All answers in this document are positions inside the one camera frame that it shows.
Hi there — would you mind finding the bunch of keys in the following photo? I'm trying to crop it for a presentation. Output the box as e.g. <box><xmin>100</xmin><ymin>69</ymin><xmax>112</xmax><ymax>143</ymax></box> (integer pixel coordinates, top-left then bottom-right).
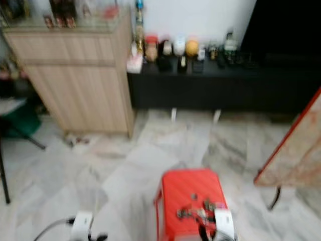
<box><xmin>176</xmin><ymin>199</ymin><xmax>224</xmax><ymax>225</ymax></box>

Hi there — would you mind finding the red plastic stool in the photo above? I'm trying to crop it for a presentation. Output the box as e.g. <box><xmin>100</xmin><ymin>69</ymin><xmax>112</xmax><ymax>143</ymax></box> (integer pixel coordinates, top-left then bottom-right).
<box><xmin>153</xmin><ymin>168</ymin><xmax>237</xmax><ymax>241</ymax></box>

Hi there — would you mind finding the black curved table leg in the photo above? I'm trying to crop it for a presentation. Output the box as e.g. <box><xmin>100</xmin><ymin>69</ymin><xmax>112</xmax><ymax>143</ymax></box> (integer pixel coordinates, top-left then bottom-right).
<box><xmin>268</xmin><ymin>186</ymin><xmax>282</xmax><ymax>211</ymax></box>

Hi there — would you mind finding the small red floor object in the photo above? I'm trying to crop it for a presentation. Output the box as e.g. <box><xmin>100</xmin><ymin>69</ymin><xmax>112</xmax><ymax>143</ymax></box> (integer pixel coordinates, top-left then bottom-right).
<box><xmin>65</xmin><ymin>133</ymin><xmax>89</xmax><ymax>147</ymax></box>

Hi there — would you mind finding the orange marble pattern table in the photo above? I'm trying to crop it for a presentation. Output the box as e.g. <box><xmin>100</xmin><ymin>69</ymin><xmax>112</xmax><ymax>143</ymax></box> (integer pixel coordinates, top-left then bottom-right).
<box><xmin>253</xmin><ymin>87</ymin><xmax>321</xmax><ymax>188</ymax></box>

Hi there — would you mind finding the green bag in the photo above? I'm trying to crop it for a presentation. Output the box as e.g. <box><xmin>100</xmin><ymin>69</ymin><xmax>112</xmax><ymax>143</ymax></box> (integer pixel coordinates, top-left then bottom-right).
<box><xmin>3</xmin><ymin>102</ymin><xmax>42</xmax><ymax>138</ymax></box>

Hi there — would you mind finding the black low sideboard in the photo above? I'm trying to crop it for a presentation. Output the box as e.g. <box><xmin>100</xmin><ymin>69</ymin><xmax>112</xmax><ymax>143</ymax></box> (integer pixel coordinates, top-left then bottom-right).
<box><xmin>127</xmin><ymin>54</ymin><xmax>321</xmax><ymax>124</ymax></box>

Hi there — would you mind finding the light wooden cabinet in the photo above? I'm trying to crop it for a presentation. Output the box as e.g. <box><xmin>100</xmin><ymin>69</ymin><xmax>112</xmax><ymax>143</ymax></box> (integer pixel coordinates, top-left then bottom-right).
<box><xmin>4</xmin><ymin>19</ymin><xmax>135</xmax><ymax>138</ymax></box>

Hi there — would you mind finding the black tape dispenser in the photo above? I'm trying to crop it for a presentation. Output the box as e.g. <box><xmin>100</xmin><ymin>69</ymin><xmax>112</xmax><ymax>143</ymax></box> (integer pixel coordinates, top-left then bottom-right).
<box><xmin>178</xmin><ymin>56</ymin><xmax>188</xmax><ymax>73</ymax></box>

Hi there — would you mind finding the pink tissue box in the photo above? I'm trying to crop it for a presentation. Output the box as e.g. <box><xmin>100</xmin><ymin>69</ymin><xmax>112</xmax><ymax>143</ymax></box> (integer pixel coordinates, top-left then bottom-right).
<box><xmin>126</xmin><ymin>54</ymin><xmax>144</xmax><ymax>74</ymax></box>

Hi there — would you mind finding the small black white figure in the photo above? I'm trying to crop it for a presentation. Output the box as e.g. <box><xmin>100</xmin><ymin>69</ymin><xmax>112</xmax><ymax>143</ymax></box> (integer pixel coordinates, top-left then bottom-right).
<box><xmin>208</xmin><ymin>44</ymin><xmax>219</xmax><ymax>61</ymax></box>

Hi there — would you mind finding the yellow round plush toy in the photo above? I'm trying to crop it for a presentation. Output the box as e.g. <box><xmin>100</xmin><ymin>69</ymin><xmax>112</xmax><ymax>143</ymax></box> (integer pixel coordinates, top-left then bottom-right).
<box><xmin>186</xmin><ymin>36</ymin><xmax>200</xmax><ymax>57</ymax></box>

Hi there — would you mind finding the black round plush toy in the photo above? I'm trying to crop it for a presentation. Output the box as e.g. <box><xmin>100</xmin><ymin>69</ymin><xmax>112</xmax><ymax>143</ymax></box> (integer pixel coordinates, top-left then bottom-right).
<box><xmin>159</xmin><ymin>40</ymin><xmax>173</xmax><ymax>57</ymax></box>

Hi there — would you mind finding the white round plush toy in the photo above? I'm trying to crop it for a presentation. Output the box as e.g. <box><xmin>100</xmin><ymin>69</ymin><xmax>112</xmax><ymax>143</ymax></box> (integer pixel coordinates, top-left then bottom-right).
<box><xmin>173</xmin><ymin>36</ymin><xmax>187</xmax><ymax>56</ymax></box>

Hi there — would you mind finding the jar with red lid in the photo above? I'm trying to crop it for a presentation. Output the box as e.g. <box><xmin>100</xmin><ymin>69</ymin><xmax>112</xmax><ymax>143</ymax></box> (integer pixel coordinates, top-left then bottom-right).
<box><xmin>144</xmin><ymin>35</ymin><xmax>160</xmax><ymax>63</ymax></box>

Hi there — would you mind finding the gold trophy with blue top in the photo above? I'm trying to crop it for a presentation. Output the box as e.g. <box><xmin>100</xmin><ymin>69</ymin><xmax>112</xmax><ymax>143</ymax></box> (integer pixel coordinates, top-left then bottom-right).
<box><xmin>134</xmin><ymin>0</ymin><xmax>146</xmax><ymax>55</ymax></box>

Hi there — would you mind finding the red book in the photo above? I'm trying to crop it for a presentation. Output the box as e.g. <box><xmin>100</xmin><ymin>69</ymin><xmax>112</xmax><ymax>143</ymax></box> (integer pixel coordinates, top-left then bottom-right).
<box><xmin>102</xmin><ymin>6</ymin><xmax>121</xmax><ymax>21</ymax></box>

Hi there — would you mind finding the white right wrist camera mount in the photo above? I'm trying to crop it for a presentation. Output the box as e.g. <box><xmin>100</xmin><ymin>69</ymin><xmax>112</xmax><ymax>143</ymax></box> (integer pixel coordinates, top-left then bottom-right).
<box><xmin>213</xmin><ymin>208</ymin><xmax>236</xmax><ymax>241</ymax></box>

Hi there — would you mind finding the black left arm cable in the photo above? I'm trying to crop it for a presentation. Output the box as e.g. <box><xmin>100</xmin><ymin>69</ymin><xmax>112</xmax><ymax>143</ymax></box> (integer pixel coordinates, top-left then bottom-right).
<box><xmin>33</xmin><ymin>217</ymin><xmax>76</xmax><ymax>241</ymax></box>

